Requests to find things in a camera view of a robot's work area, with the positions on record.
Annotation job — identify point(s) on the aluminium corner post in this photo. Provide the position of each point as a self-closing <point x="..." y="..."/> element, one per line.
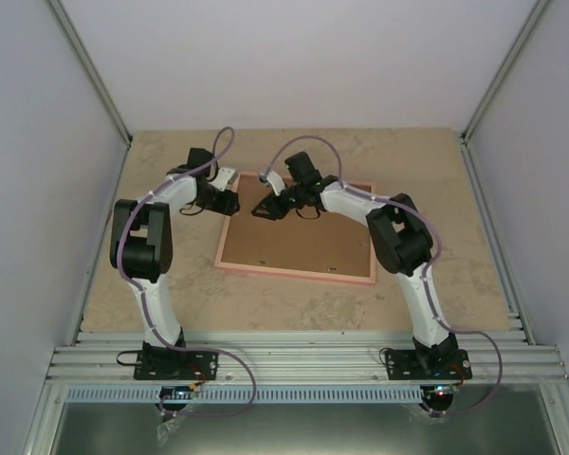
<point x="522" y="39"/>
<point x="92" y="73"/>

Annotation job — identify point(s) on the aluminium rail base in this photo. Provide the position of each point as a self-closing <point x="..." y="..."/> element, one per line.
<point x="310" y="357"/>

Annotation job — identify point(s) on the controller circuit board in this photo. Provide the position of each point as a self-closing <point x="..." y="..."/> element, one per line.
<point x="180" y="392"/>
<point x="441" y="390"/>

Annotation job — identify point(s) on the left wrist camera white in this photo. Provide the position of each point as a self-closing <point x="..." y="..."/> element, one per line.
<point x="224" y="178"/>

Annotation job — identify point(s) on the right controller circuit board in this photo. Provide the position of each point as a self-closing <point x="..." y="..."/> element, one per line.
<point x="441" y="390"/>

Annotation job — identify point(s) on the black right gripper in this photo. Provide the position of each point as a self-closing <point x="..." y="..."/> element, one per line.
<point x="272" y="204"/>

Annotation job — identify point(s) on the pink wooden picture frame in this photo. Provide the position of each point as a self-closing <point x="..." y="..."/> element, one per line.
<point x="289" y="272"/>

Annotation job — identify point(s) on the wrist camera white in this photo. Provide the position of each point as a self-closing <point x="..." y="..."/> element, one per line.
<point x="272" y="180"/>
<point x="224" y="178"/>

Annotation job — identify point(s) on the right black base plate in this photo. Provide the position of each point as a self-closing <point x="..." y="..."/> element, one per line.
<point x="408" y="365"/>

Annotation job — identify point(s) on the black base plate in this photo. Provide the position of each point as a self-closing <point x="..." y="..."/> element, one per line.
<point x="156" y="364"/>
<point x="408" y="365"/>

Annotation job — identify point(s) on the left aluminium corner post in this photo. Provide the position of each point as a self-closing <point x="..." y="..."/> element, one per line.
<point x="92" y="73"/>

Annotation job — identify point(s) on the slotted grey cable duct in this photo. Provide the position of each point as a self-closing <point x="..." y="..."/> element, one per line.
<point x="238" y="394"/>

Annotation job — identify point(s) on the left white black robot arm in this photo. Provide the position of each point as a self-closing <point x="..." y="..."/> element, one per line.
<point x="141" y="247"/>

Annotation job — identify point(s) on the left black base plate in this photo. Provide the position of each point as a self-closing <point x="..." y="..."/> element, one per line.
<point x="156" y="364"/>

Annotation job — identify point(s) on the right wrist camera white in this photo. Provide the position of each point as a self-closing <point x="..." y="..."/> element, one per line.
<point x="272" y="180"/>

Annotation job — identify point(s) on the left controller circuit board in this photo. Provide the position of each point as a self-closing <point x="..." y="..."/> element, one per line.
<point x="180" y="392"/>

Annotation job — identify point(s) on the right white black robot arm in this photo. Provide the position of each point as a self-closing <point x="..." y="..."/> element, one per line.
<point x="402" y="244"/>

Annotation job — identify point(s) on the right aluminium corner post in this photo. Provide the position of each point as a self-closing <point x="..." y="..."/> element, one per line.
<point x="522" y="39"/>

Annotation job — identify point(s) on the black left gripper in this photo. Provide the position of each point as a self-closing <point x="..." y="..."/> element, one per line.
<point x="226" y="207"/>

